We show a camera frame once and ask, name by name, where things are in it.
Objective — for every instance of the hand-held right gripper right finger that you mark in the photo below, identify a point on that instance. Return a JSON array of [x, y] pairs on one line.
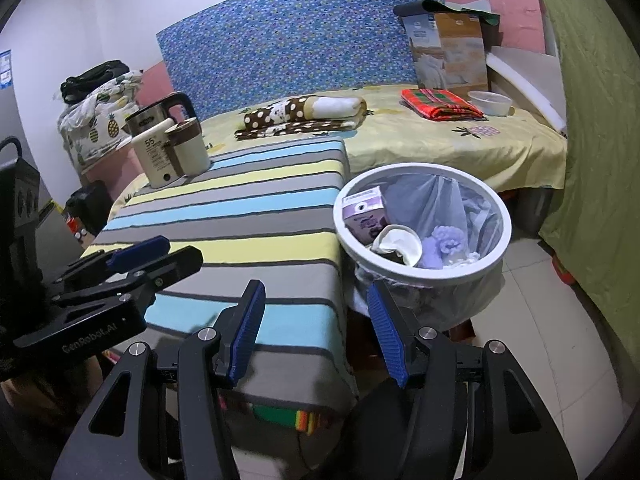
[[387, 335]]

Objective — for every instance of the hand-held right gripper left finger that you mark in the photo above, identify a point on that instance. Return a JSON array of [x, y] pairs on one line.
[[247, 330]]

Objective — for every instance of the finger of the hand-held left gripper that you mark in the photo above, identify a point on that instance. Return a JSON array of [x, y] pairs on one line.
[[140, 250], [175, 262]]

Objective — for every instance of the white round trash bin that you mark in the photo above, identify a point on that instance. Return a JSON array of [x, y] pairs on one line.
[[425, 276]]

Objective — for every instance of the patterned paper cup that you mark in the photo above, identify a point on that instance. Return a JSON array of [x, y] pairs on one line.
[[400, 242]]

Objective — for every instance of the purple foam fruit net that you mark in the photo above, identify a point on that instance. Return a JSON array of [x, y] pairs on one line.
[[440, 245]]

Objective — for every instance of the purple small box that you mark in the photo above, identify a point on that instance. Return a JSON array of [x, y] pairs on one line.
[[365, 210]]

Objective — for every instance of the clear plastic bin liner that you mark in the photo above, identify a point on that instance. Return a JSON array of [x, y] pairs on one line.
[[435, 200]]

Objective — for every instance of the black case red white badge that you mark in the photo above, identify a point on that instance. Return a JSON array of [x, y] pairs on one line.
[[87, 205]]

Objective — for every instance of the pink storage box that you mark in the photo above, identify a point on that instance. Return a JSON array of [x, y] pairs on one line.
[[110, 165]]

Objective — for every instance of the grey fridge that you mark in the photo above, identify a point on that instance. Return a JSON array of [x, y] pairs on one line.
[[47, 230]]

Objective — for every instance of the cream electric water warmer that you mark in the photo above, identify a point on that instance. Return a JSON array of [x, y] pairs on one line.
[[155, 155]]

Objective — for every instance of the cream cup brown lid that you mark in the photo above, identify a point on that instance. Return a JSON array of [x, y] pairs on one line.
[[187, 147]]

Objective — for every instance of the pineapple print bedding bundle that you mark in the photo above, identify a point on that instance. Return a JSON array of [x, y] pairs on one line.
[[95, 120]]

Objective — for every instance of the black bag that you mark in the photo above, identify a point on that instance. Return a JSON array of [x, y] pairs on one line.
[[92, 80]]

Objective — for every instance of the brown spotted folded blanket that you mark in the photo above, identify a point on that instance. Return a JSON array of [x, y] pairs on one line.
[[300, 129]]

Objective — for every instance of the brown polka dot rolled blanket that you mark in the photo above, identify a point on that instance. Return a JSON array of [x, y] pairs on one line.
[[300, 107]]

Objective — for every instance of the yellow pineapple bedsheet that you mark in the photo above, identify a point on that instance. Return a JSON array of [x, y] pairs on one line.
[[450, 145]]

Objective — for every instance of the blue label sticker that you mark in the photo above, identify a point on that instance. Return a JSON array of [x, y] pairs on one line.
[[5, 70]]

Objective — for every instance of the red plaid folded cloth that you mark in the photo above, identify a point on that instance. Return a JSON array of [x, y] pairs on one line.
[[440, 102]]

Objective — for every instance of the white plastic bowl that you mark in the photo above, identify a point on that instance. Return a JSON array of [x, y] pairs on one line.
[[490, 102]]

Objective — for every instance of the blue floral headboard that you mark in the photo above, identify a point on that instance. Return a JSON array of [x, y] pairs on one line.
[[300, 35]]

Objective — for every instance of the green curtain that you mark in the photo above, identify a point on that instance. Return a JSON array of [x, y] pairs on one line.
[[590, 135]]

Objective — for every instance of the cardboard box with picture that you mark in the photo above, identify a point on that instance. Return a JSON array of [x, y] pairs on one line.
[[450, 50]]

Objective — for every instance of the white leaning board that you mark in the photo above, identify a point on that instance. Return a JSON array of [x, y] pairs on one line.
[[530, 75]]

